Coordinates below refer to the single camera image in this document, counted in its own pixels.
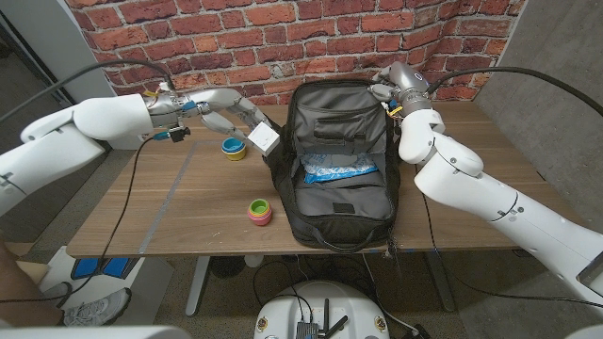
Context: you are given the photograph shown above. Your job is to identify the person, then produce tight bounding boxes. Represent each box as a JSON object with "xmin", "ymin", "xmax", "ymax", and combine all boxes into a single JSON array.
[{"xmin": 0, "ymin": 242, "xmax": 65, "ymax": 329}]

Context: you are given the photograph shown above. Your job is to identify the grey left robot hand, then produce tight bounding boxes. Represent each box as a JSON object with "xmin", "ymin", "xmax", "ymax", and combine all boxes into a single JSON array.
[{"xmin": 181, "ymin": 88, "xmax": 274, "ymax": 142}]

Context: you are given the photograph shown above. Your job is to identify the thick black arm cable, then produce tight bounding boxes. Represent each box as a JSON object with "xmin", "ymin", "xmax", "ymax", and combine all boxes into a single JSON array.
[
  {"xmin": 426, "ymin": 66, "xmax": 603, "ymax": 119},
  {"xmin": 0, "ymin": 58, "xmax": 175, "ymax": 123}
]

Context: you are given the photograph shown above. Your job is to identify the grey table leg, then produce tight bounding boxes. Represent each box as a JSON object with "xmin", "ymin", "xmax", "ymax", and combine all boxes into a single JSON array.
[{"xmin": 426, "ymin": 251, "xmax": 456, "ymax": 313}]

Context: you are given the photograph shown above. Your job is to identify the grey mini computer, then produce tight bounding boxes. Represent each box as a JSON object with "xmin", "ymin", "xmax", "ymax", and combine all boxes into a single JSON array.
[{"xmin": 295, "ymin": 321, "xmax": 319, "ymax": 339}]

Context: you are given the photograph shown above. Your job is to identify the blue foot pedals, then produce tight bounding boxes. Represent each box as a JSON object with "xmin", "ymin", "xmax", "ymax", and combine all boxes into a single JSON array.
[{"xmin": 70, "ymin": 257, "xmax": 140, "ymax": 280}]

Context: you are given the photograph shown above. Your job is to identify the thin black left wrist cable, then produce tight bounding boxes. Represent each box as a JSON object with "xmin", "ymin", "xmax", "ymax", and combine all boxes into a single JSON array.
[{"xmin": 0, "ymin": 136, "xmax": 156, "ymax": 305}]

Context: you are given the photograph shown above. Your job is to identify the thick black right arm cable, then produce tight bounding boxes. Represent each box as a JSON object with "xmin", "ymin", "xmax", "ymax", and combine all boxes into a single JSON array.
[{"xmin": 426, "ymin": 66, "xmax": 603, "ymax": 119}]

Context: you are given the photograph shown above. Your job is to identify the white embossed cube package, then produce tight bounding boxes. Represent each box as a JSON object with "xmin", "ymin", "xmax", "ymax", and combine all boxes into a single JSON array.
[{"xmin": 247, "ymin": 121, "xmax": 282, "ymax": 157}]

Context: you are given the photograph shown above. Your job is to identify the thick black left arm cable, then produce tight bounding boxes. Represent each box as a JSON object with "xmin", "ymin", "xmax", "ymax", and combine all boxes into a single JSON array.
[{"xmin": 0, "ymin": 58, "xmax": 175, "ymax": 123}]

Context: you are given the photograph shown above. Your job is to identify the green pink stacked cups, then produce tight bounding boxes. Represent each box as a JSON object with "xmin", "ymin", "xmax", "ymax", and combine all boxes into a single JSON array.
[{"xmin": 247, "ymin": 198, "xmax": 273, "ymax": 227}]

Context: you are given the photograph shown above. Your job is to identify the white robot chest shell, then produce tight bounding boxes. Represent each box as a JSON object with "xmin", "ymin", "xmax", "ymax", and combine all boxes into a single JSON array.
[{"xmin": 0, "ymin": 324, "xmax": 192, "ymax": 339}]

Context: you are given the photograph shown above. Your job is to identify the black backpack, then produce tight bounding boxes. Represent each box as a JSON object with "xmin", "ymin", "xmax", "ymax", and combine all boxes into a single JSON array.
[{"xmin": 261, "ymin": 78, "xmax": 406, "ymax": 255}]

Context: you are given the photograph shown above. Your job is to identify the red brick print backdrop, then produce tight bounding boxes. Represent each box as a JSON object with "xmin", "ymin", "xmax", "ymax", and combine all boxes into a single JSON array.
[{"xmin": 65, "ymin": 0, "xmax": 527, "ymax": 137}]

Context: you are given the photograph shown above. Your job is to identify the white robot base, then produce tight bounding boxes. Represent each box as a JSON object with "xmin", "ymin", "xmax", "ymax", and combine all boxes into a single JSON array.
[{"xmin": 253, "ymin": 281, "xmax": 391, "ymax": 339}]

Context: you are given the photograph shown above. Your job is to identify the blue white wipes pack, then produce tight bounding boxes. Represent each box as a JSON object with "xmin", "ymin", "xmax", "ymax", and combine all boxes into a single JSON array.
[{"xmin": 300, "ymin": 151, "xmax": 380, "ymax": 185}]

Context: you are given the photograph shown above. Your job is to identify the black slanted antenna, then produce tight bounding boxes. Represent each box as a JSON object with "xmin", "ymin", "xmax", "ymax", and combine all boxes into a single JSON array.
[{"xmin": 324, "ymin": 315, "xmax": 350, "ymax": 339}]

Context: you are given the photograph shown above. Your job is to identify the yellow blue stacked cups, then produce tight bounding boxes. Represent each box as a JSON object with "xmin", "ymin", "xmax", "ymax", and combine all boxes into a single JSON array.
[{"xmin": 220, "ymin": 137, "xmax": 248, "ymax": 162}]

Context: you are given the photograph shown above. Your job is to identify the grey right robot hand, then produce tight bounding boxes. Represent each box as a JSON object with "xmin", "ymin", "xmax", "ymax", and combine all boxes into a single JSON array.
[{"xmin": 367, "ymin": 60, "xmax": 430, "ymax": 103}]

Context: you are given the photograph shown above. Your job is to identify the white table leg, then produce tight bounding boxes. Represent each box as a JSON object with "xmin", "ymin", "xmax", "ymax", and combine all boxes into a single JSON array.
[{"xmin": 185, "ymin": 256, "xmax": 211, "ymax": 316}]

